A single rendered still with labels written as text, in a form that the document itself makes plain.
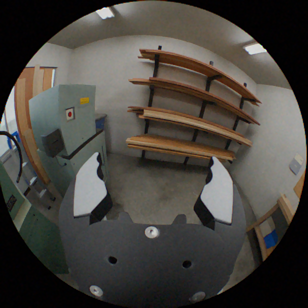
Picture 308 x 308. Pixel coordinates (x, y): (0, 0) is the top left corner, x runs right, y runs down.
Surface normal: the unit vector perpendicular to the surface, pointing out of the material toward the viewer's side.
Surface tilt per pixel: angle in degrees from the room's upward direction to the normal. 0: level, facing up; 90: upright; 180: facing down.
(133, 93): 90
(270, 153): 90
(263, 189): 90
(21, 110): 87
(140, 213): 0
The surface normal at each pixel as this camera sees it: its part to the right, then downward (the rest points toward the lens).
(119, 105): -0.04, 0.53
